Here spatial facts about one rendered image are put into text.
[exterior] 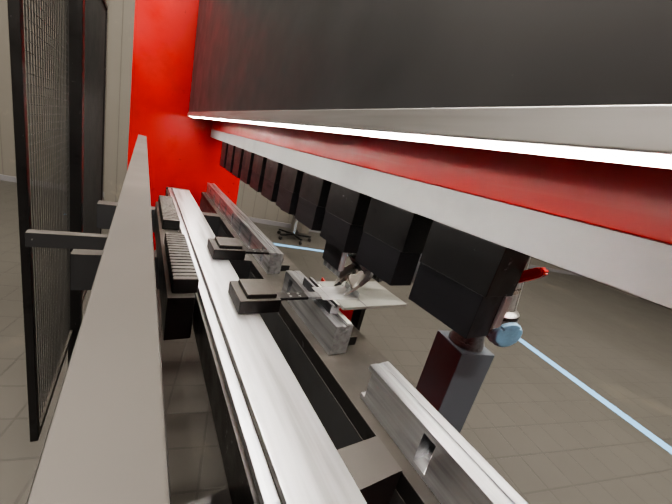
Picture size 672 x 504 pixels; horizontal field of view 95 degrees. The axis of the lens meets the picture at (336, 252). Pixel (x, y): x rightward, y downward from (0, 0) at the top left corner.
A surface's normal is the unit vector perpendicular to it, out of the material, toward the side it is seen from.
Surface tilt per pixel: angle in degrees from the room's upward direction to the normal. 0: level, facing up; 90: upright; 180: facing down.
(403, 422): 90
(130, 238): 0
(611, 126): 90
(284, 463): 0
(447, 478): 90
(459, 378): 90
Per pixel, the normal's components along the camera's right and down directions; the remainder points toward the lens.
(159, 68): 0.49, 0.36
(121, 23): 0.27, 0.33
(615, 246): -0.84, -0.05
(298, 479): 0.23, -0.93
